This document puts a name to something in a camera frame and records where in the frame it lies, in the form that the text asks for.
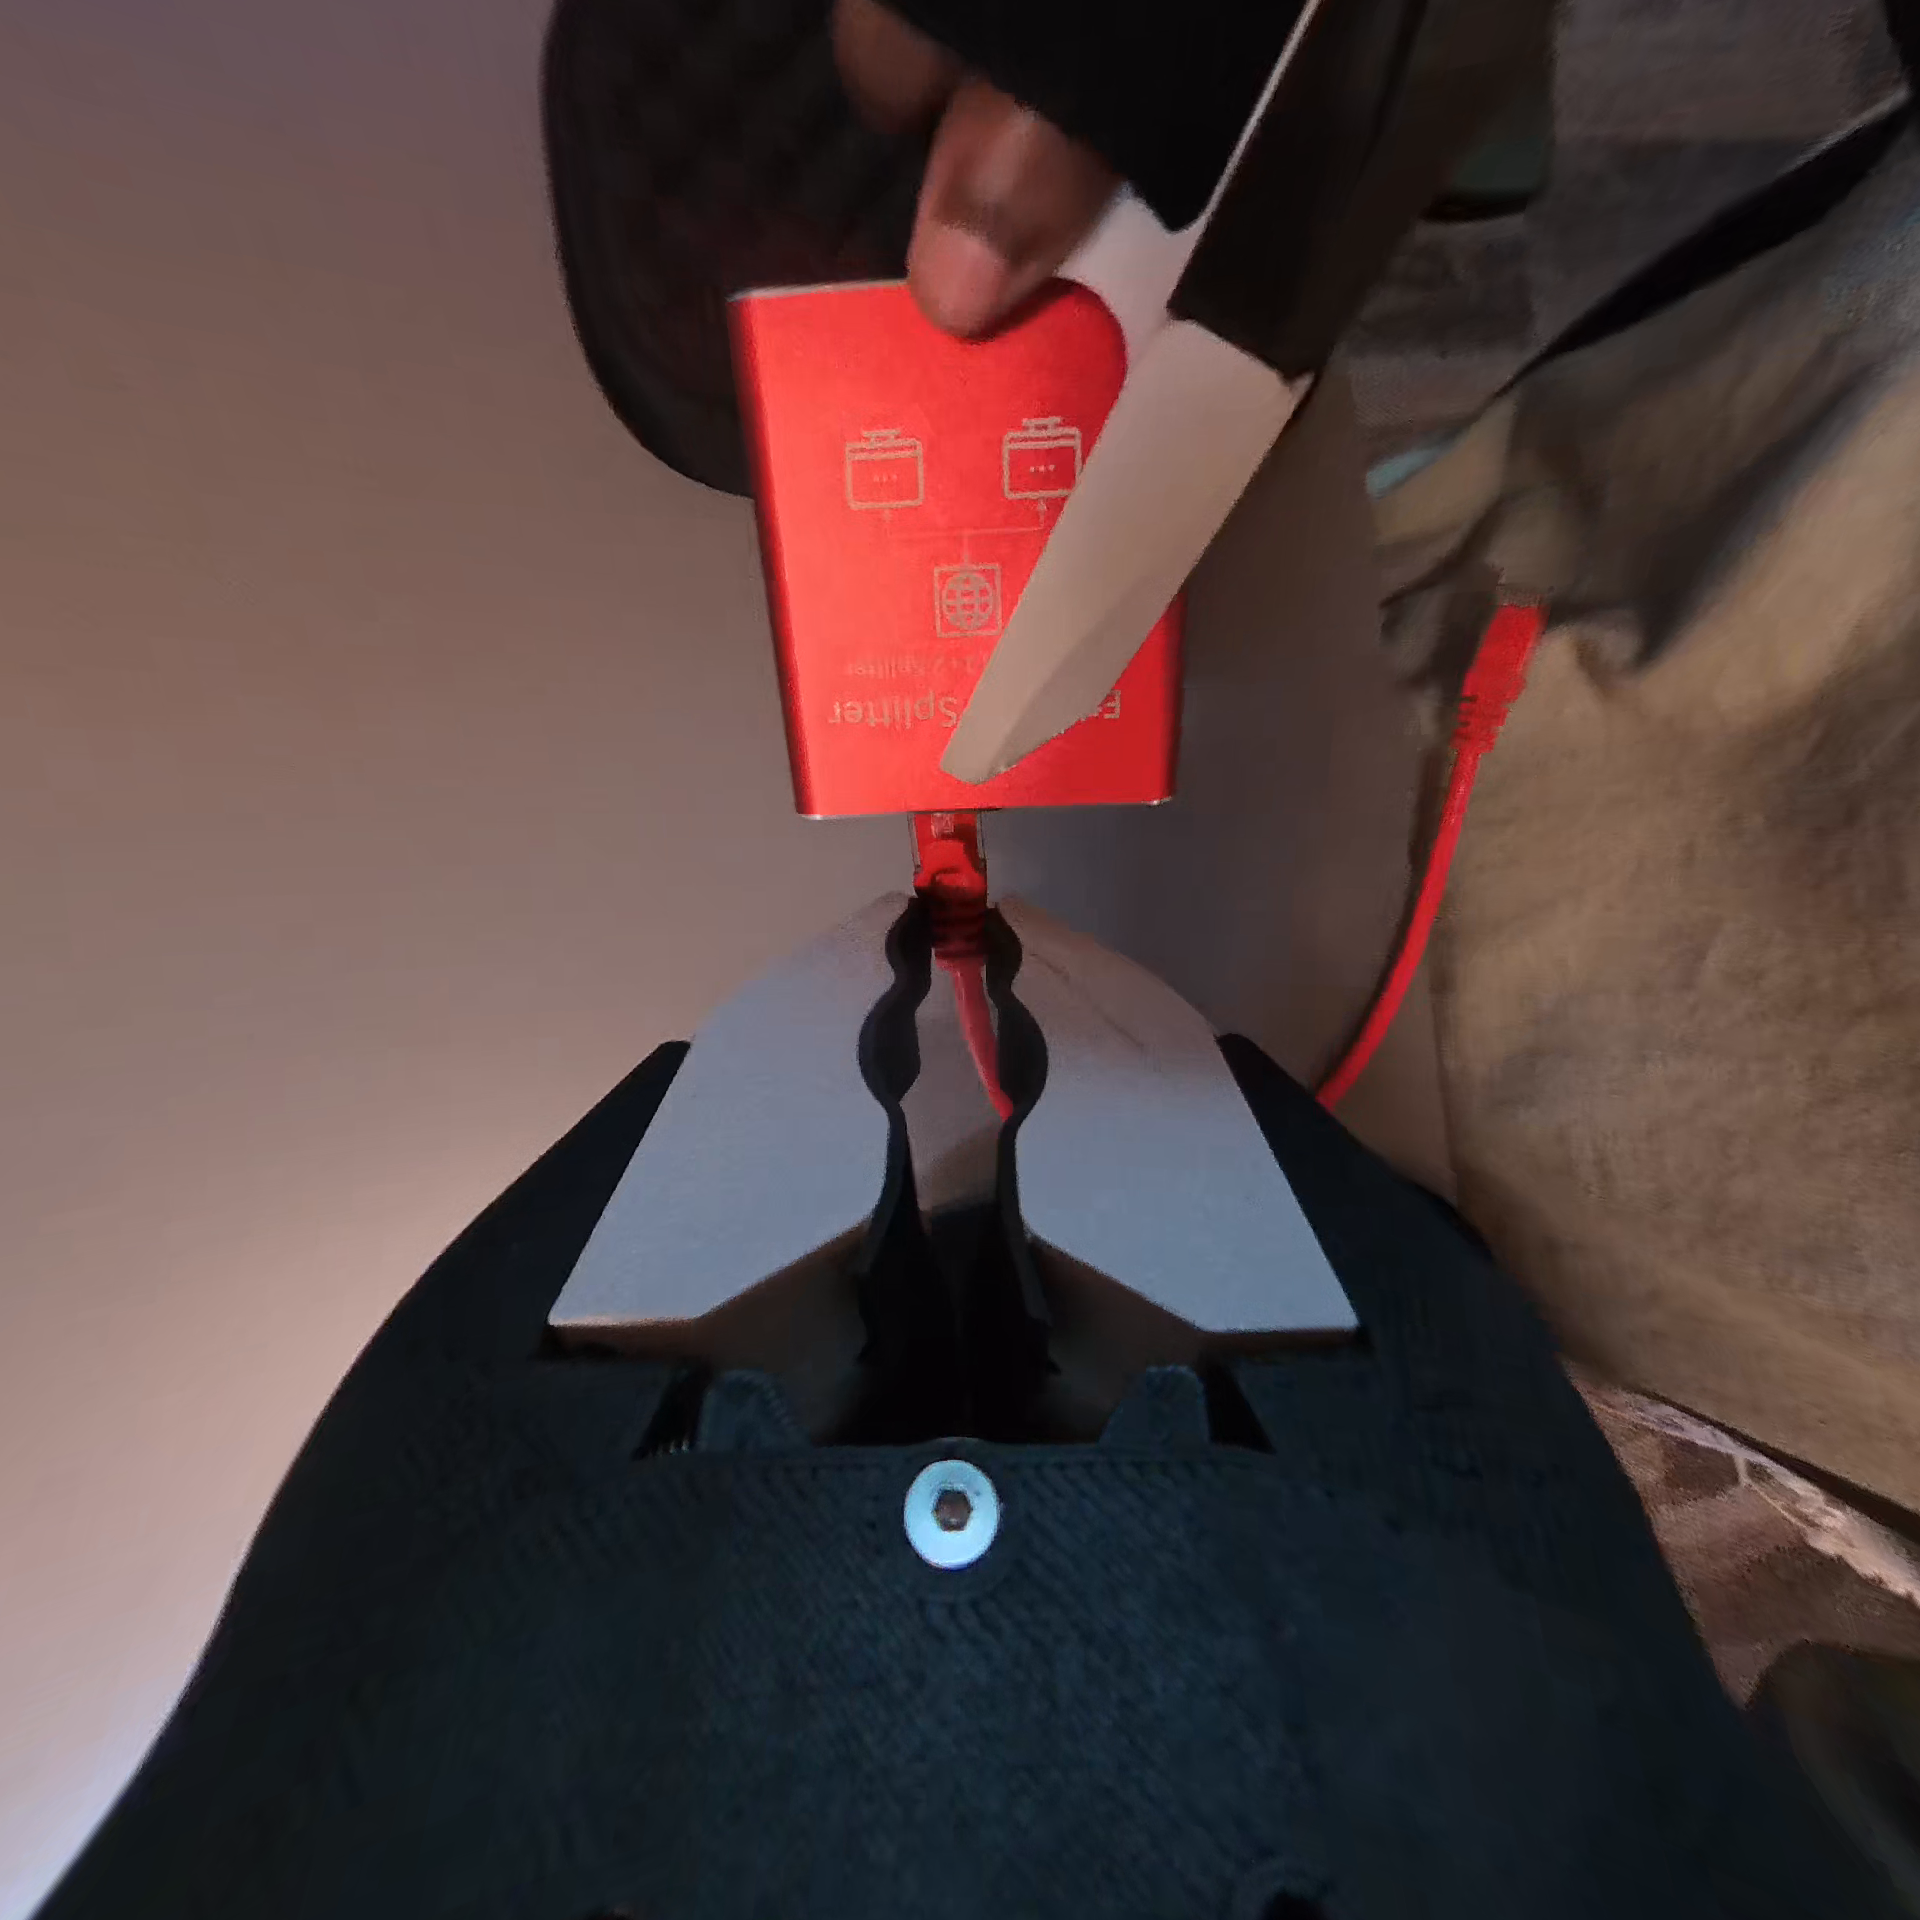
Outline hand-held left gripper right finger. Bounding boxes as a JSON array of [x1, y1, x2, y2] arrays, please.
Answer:
[[991, 896, 1363, 1341]]

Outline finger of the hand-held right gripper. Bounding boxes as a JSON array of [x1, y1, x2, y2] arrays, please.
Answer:
[[937, 192, 1316, 787]]

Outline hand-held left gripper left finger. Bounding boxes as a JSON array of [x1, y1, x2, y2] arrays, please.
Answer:
[[546, 893, 922, 1345]]

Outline red ethernet splitter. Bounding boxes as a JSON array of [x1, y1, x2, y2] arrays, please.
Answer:
[[730, 278, 1186, 818]]

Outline red ethernet cable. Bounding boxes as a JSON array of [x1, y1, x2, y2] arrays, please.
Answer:
[[912, 593, 1551, 1121]]

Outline grey desk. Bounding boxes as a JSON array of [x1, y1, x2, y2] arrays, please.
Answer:
[[0, 0, 1457, 1907]]

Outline person's right hand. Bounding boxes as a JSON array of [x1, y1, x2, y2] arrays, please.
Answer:
[[832, 0, 1127, 343]]

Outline black quilted wrist pad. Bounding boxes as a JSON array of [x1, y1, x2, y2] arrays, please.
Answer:
[[540, 0, 935, 502]]

